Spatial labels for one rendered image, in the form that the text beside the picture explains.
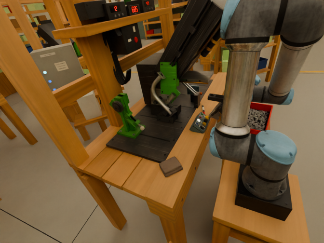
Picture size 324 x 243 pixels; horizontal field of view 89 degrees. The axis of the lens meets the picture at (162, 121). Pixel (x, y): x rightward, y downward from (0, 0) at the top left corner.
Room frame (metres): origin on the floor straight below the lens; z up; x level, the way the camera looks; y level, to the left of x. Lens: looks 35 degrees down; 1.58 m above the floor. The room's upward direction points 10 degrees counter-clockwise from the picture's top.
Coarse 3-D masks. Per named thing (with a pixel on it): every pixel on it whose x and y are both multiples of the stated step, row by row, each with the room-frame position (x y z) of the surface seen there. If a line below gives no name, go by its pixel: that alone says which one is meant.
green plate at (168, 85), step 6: (162, 66) 1.07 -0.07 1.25; (168, 66) 1.05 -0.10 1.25; (174, 66) 1.02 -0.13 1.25; (162, 72) 1.06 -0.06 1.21; (168, 72) 1.04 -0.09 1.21; (174, 72) 1.02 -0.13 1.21; (168, 78) 1.03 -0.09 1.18; (174, 78) 1.01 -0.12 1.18; (162, 84) 1.04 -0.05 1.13; (168, 84) 1.02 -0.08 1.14; (174, 84) 1.00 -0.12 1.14; (162, 90) 1.04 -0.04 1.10; (168, 90) 1.01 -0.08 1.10
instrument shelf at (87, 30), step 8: (168, 8) 1.58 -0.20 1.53; (128, 16) 1.13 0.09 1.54; (136, 16) 1.19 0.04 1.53; (144, 16) 1.27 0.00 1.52; (152, 16) 1.35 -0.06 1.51; (88, 24) 1.02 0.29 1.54; (96, 24) 0.92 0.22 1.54; (104, 24) 0.96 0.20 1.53; (112, 24) 1.00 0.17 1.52; (120, 24) 1.05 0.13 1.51; (128, 24) 1.11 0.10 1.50; (56, 32) 0.97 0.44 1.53; (64, 32) 0.93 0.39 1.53; (72, 32) 0.90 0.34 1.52; (80, 32) 0.87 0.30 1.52; (88, 32) 0.86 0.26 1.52; (96, 32) 0.90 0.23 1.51
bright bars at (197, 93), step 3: (183, 84) 1.11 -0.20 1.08; (186, 84) 1.12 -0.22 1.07; (189, 87) 1.11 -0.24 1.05; (192, 90) 1.10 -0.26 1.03; (195, 93) 1.08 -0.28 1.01; (198, 93) 1.07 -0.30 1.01; (195, 96) 1.05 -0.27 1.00; (198, 96) 1.05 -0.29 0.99; (195, 99) 1.05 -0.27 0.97; (198, 99) 1.05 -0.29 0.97; (195, 102) 1.05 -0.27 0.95; (198, 102) 1.05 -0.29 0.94; (195, 105) 1.05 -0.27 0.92; (198, 105) 1.05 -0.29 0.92
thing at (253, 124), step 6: (252, 102) 0.96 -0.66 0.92; (252, 108) 0.96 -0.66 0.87; (258, 108) 0.93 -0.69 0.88; (264, 108) 0.91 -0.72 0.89; (270, 108) 0.89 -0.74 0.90; (252, 114) 0.89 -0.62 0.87; (258, 114) 0.86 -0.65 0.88; (264, 114) 0.86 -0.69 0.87; (270, 114) 0.80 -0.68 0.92; (252, 120) 0.82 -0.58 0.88; (258, 120) 0.82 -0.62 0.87; (264, 120) 0.80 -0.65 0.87; (252, 126) 0.76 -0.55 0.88; (258, 126) 0.75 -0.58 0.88; (264, 126) 0.74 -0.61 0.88; (252, 132) 0.69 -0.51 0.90; (258, 132) 0.67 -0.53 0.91
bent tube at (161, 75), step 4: (160, 72) 1.05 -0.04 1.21; (160, 76) 1.02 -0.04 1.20; (164, 76) 1.04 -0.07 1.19; (156, 80) 1.04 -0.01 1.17; (160, 80) 1.04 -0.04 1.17; (152, 84) 1.05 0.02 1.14; (156, 84) 1.05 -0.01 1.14; (152, 88) 1.04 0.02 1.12; (152, 92) 1.04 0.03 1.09; (156, 96) 1.02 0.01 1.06; (156, 100) 1.01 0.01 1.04; (160, 100) 1.00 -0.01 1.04; (160, 104) 0.99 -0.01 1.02; (164, 104) 0.98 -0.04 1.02; (164, 108) 0.97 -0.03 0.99; (168, 108) 0.96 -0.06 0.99; (168, 112) 0.94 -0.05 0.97
